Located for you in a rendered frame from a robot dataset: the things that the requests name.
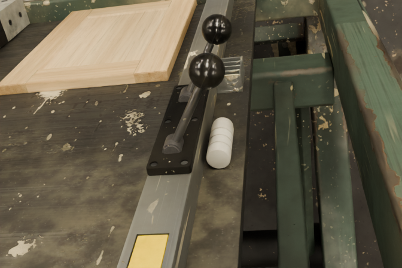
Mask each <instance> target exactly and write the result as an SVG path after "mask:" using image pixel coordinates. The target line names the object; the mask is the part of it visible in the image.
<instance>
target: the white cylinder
mask: <svg viewBox="0 0 402 268"><path fill-rule="evenodd" d="M233 132H234V128H233V123H232V122H231V121H230V120H229V119H228V118H224V117H221V118H218V119H216V120H215V121H214V122H213V125H212V127H211V133H210V137H209V143H208V149H207V153H206V161H207V162H208V164H209V165H210V166H212V167H213V168H217V169H221V168H224V167H226V166H228V165H229V163H230V160H231V154H232V143H233Z"/></svg>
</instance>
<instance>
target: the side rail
mask: <svg viewBox="0 0 402 268"><path fill-rule="evenodd" d="M318 17H319V21H320V24H321V28H322V33H323V36H324V39H325V44H326V47H327V51H328V53H330V56H331V60H332V63H333V68H334V79H335V81H336V86H337V90H338V93H339V97H340V101H341V104H342V109H343V113H344V116H345V120H346V124H347V127H348V132H349V136H350V139H351V143H352V148H353V151H354V154H355V159H356V162H357V166H358V170H359V173H360V178H361V182H362V185H363V189H364V194H365V196H366V201H367V205H368V209H369V212H370V216H371V221H372V224H373V228H374V232H375V235H376V239H377V244H378V247H379V251H380V255H381V258H382V263H383V266H384V268H402V79H401V77H400V75H399V73H398V71H397V69H396V67H395V65H394V64H393V62H392V60H391V58H390V56H389V54H388V52H387V50H386V48H385V46H384V44H383V42H382V40H381V38H380V36H379V34H378V32H377V30H376V29H375V27H374V25H373V23H372V21H371V19H370V17H369V15H368V14H367V12H366V9H365V8H364V6H363V3H362V2H361V0H318Z"/></svg>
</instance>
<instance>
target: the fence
mask: <svg viewBox="0 0 402 268"><path fill-rule="evenodd" d="M233 4H234V0H206V4H205V7H204V9H203V13H202V15H201V18H200V21H199V24H198V27H197V30H196V33H195V36H194V39H193V42H192V45H191V48H190V51H189V54H188V57H187V60H186V63H185V66H184V69H183V72H182V75H181V78H180V81H179V84H178V85H186V84H189V83H190V81H191V80H190V77H189V74H188V67H189V65H190V63H191V61H192V60H193V58H194V57H196V56H197V55H198V54H200V53H203V50H204V48H205V45H206V43H207V41H206V40H205V39H204V37H203V35H202V24H203V22H204V20H205V19H206V18H207V17H208V16H210V15H212V14H222V15H224V16H226V17H227V18H228V19H229V20H231V16H232V10H233ZM226 43H227V42H225V43H224V44H220V45H214V47H213V49H212V52H211V53H213V54H216V55H217V56H218V57H219V58H224V53H225V49H226ZM216 98H217V87H215V88H213V89H209V94H208V99H207V103H206V108H205V113H204V116H203V121H202V126H201V130H200V135H199V141H198V144H197V150H196V155H195V158H194V163H193V168H192V172H191V173H185V174H173V175H151V176H149V175H148V176H147V179H146V182H145V185H144V188H143V191H142V194H141V197H140V200H139V203H138V206H137V208H136V212H135V215H134V217H133V221H132V224H131V226H130V230H129V233H128V235H127V238H126V241H125V244H124V247H123V250H122V253H121V256H120V259H119V262H118V265H117V268H128V266H129V263H130V259H131V256H132V253H133V249H134V247H135V243H136V240H137V237H138V236H144V235H169V237H168V241H167V245H166V250H165V255H164V258H163V263H162V268H185V266H186V262H187V256H188V249H189V246H190V239H191V233H192V229H193V223H194V217H195V213H196V206H197V200H198V196H199V190H200V184H201V180H202V173H203V168H204V164H205V157H206V151H207V147H208V141H209V135H210V131H211V124H212V118H213V114H214V108H215V102H216Z"/></svg>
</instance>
